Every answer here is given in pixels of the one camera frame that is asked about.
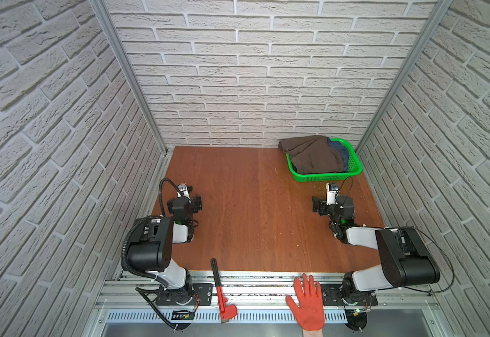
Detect thin black right cable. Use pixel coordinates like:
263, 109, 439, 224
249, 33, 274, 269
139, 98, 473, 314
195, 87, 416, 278
339, 176, 456, 295

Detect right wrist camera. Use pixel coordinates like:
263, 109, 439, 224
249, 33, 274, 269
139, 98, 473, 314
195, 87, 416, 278
326, 183, 340, 205

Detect green plastic basket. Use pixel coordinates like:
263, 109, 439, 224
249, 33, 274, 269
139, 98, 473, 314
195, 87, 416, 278
284, 138, 363, 182

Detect navy blue trousers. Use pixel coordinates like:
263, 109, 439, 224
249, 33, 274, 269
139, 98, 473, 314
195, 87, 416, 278
328, 139, 350, 172

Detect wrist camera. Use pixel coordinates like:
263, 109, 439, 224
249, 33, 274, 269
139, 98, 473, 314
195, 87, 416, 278
326, 183, 340, 205
177, 184, 191, 199

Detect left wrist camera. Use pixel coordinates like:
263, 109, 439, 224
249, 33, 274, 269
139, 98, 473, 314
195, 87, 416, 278
177, 184, 191, 199

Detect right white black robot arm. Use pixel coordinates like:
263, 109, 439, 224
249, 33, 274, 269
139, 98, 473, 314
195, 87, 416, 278
312, 194, 441, 297

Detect red gloved hand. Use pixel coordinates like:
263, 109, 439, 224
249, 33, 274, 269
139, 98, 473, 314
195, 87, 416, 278
285, 273, 325, 336

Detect small black electronics box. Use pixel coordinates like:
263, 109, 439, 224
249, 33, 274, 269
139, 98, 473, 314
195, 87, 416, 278
171, 310, 195, 321

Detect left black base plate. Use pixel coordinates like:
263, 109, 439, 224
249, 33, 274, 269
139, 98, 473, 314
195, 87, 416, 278
155, 283, 216, 306

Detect brown trousers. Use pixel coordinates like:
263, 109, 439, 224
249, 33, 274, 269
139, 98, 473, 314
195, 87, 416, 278
279, 136, 343, 175

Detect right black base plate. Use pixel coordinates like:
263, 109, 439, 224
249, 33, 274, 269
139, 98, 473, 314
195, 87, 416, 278
321, 283, 378, 307

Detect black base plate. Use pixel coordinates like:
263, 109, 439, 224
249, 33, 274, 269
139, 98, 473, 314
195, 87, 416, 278
155, 283, 216, 306
321, 283, 378, 307

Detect red pipe wrench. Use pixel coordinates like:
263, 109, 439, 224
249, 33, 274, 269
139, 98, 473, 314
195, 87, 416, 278
211, 258, 238, 323

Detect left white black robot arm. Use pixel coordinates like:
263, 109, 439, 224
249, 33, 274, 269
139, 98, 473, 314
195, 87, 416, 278
121, 195, 202, 303

